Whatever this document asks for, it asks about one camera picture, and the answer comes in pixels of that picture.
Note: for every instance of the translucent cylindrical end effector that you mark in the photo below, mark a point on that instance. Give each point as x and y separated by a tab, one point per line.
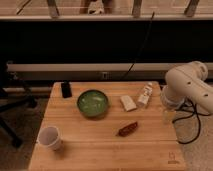
168	115

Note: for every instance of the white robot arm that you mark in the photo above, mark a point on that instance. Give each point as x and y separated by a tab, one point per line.
186	81

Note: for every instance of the white plastic bottle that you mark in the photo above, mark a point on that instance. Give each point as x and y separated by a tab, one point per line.
145	95

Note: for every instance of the green ceramic bowl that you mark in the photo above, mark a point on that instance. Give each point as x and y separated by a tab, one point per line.
92	103

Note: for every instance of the black smartphone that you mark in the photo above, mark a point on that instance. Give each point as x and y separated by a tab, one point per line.
66	90

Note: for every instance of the white paper cup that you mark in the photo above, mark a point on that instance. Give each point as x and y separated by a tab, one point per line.
50	138

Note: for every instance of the black office chair base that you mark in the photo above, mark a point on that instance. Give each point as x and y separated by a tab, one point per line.
5	78

